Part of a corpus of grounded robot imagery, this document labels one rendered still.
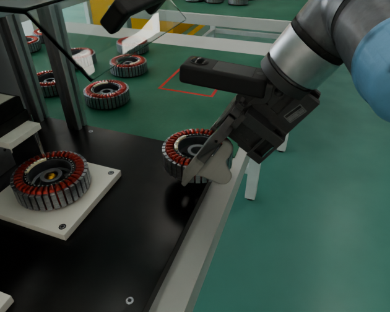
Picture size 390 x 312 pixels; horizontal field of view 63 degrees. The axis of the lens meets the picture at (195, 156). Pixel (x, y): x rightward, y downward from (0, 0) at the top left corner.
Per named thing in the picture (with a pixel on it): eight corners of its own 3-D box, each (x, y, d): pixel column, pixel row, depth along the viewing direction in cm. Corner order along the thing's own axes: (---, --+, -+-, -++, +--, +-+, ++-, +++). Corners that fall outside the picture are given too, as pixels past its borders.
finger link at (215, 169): (208, 210, 44) (251, 158, 43) (174, 184, 44) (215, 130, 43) (208, 203, 47) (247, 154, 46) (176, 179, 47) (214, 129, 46)
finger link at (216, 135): (204, 166, 42) (246, 111, 41) (195, 158, 42) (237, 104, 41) (204, 160, 47) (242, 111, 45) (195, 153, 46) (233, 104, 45)
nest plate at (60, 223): (121, 175, 56) (121, 169, 55) (65, 241, 44) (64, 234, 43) (51, 158, 60) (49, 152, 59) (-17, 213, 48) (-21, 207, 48)
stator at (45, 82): (21, 94, 86) (17, 81, 84) (49, 78, 94) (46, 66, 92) (56, 101, 83) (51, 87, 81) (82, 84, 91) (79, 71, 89)
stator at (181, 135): (239, 151, 55) (241, 132, 53) (221, 192, 47) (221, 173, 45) (179, 139, 58) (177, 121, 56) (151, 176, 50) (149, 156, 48)
